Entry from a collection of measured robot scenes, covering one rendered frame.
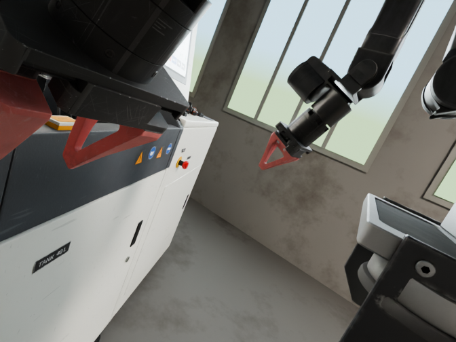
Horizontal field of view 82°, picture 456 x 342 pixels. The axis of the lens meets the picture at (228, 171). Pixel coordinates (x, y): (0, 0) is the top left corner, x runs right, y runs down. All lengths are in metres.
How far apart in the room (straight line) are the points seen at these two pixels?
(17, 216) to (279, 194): 2.32
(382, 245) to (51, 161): 0.42
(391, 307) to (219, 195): 2.72
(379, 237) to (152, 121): 0.16
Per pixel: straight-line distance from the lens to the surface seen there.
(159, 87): 0.17
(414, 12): 0.57
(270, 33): 2.93
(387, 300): 0.19
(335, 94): 0.52
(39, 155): 0.44
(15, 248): 0.51
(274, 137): 0.54
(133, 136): 0.18
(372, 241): 0.19
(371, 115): 2.50
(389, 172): 2.48
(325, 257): 2.62
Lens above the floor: 1.07
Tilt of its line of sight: 12 degrees down
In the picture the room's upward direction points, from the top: 23 degrees clockwise
